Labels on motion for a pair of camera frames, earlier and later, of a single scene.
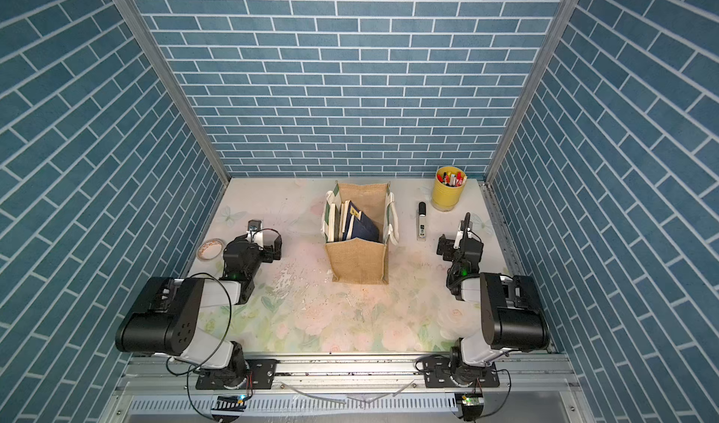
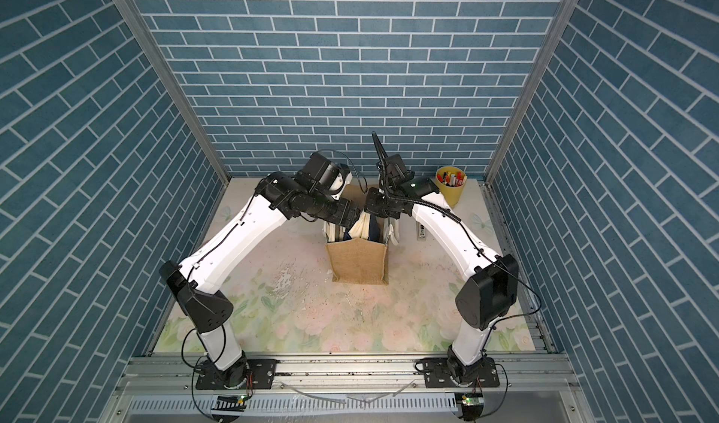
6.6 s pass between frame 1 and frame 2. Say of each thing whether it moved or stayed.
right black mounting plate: stayed
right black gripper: moved
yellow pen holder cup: stayed
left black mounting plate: stayed
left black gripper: moved
